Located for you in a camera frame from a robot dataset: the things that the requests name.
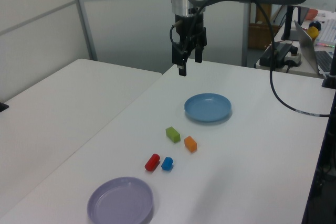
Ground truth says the black power strip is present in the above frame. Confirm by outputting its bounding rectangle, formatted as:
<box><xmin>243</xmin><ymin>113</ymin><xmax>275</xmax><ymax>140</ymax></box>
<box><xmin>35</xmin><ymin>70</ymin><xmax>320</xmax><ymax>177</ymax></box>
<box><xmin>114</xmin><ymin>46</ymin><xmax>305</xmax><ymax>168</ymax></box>
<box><xmin>259</xmin><ymin>43</ymin><xmax>292</xmax><ymax>67</ymax></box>

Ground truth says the blue plate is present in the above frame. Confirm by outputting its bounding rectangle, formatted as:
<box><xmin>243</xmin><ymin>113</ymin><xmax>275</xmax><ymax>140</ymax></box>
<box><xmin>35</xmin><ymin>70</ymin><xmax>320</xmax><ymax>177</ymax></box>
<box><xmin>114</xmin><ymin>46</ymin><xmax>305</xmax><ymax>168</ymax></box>
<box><xmin>183</xmin><ymin>92</ymin><xmax>233</xmax><ymax>123</ymax></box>

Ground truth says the grey partition post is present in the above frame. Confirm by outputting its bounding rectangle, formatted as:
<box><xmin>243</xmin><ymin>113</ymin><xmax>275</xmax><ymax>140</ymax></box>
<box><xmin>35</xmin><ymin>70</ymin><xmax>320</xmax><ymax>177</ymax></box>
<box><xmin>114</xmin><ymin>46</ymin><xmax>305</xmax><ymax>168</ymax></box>
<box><xmin>240</xmin><ymin>0</ymin><xmax>253</xmax><ymax>67</ymax></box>

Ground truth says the yellow ball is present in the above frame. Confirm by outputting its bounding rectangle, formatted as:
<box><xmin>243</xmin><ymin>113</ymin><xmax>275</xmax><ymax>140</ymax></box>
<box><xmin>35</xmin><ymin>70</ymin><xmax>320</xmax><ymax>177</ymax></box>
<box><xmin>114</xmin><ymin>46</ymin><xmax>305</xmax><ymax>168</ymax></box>
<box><xmin>307</xmin><ymin>27</ymin><xmax>320</xmax><ymax>41</ymax></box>

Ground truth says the green block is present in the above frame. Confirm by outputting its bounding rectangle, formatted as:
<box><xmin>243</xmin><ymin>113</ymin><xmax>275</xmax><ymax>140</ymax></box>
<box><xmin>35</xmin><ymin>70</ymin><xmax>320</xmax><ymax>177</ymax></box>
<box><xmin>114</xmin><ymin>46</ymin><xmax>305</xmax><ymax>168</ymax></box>
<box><xmin>165</xmin><ymin>126</ymin><xmax>181</xmax><ymax>143</ymax></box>

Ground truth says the orange block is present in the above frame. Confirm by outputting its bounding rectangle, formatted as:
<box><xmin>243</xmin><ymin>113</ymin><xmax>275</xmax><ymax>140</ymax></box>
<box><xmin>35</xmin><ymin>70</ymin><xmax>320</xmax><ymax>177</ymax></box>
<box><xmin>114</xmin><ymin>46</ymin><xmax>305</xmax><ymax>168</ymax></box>
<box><xmin>184</xmin><ymin>135</ymin><xmax>198</xmax><ymax>153</ymax></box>

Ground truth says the black clamp mount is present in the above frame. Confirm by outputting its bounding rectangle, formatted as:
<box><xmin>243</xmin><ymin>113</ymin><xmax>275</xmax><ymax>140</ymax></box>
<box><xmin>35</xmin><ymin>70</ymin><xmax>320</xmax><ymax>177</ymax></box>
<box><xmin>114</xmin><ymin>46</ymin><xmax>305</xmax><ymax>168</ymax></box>
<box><xmin>322</xmin><ymin>48</ymin><xmax>336</xmax><ymax>89</ymax></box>

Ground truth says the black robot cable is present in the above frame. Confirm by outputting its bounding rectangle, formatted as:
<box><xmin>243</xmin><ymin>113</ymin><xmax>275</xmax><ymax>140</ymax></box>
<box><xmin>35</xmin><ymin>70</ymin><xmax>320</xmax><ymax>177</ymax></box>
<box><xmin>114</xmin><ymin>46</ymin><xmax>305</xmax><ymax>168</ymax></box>
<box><xmin>181</xmin><ymin>0</ymin><xmax>331</xmax><ymax>117</ymax></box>

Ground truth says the purple plate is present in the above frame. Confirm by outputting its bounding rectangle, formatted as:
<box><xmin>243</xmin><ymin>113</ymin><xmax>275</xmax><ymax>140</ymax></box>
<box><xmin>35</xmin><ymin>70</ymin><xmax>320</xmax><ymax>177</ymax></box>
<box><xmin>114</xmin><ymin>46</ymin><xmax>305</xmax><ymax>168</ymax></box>
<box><xmin>87</xmin><ymin>176</ymin><xmax>154</xmax><ymax>224</ymax></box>

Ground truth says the brown wooden box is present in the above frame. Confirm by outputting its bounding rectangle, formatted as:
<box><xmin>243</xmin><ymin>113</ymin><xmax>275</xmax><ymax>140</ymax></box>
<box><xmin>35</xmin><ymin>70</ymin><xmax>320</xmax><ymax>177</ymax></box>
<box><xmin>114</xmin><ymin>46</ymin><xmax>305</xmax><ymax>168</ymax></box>
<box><xmin>248</xmin><ymin>22</ymin><xmax>281</xmax><ymax>50</ymax></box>

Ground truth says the white keyboard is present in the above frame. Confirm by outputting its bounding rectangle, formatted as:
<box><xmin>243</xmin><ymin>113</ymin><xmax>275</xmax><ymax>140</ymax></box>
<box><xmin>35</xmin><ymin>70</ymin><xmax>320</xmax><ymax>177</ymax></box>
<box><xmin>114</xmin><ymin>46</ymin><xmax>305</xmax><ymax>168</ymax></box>
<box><xmin>317</xmin><ymin>18</ymin><xmax>336</xmax><ymax>48</ymax></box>

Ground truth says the brown cabinet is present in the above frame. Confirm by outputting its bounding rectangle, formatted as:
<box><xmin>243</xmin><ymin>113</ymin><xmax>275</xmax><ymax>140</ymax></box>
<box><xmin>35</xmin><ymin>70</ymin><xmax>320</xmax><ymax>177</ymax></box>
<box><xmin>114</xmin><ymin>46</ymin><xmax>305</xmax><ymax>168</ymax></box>
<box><xmin>255</xmin><ymin>3</ymin><xmax>272</xmax><ymax>24</ymax></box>

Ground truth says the red block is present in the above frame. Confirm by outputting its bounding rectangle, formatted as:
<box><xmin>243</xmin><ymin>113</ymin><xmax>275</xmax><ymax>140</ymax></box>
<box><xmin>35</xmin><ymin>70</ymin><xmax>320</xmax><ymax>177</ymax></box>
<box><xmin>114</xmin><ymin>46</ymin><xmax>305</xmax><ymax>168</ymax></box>
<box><xmin>144</xmin><ymin>153</ymin><xmax>161</xmax><ymax>172</ymax></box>

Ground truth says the white emergency stop button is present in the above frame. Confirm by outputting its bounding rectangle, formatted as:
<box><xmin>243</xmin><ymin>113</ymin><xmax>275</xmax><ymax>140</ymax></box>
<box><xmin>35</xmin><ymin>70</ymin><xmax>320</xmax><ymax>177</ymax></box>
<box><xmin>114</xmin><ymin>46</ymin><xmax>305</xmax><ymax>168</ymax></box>
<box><xmin>285</xmin><ymin>47</ymin><xmax>302</xmax><ymax>67</ymax></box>

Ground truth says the orange bowl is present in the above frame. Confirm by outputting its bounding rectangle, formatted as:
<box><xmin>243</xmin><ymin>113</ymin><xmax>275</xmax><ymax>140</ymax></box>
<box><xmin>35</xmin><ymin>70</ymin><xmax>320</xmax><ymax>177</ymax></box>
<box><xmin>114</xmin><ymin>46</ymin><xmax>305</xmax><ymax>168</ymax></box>
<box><xmin>306</xmin><ymin>8</ymin><xmax>319</xmax><ymax>20</ymax></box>

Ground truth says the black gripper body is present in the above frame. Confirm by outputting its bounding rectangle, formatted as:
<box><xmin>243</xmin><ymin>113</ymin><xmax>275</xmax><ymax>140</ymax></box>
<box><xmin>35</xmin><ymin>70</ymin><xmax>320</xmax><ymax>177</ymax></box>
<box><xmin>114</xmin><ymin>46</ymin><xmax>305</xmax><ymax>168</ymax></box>
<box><xmin>174</xmin><ymin>14</ymin><xmax>206</xmax><ymax>51</ymax></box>

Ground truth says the blue block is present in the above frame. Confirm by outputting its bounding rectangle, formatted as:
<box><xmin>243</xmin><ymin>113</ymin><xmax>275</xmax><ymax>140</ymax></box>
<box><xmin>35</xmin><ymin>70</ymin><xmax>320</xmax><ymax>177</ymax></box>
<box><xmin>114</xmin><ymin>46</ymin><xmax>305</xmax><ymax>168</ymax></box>
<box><xmin>161</xmin><ymin>156</ymin><xmax>174</xmax><ymax>171</ymax></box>

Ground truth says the black upright post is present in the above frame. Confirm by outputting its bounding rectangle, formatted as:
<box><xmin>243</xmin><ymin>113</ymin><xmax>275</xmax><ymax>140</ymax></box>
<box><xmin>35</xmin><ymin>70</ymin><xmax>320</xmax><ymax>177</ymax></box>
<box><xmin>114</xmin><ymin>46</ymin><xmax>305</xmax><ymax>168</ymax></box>
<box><xmin>301</xmin><ymin>102</ymin><xmax>336</xmax><ymax>224</ymax></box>

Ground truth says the black monitor stand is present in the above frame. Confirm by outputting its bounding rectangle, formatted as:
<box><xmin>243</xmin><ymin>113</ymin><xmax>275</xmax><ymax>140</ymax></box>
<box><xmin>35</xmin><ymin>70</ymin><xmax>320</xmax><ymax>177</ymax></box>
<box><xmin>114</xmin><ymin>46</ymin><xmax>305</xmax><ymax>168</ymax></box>
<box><xmin>280</xmin><ymin>5</ymin><xmax>300</xmax><ymax>41</ymax></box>

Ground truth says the silver laptop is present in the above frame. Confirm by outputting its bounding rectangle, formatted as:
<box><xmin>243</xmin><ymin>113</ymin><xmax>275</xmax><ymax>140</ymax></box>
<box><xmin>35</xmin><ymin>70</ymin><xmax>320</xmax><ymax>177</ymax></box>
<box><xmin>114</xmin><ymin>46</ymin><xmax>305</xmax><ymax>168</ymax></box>
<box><xmin>293</xmin><ymin>20</ymin><xmax>336</xmax><ymax>76</ymax></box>

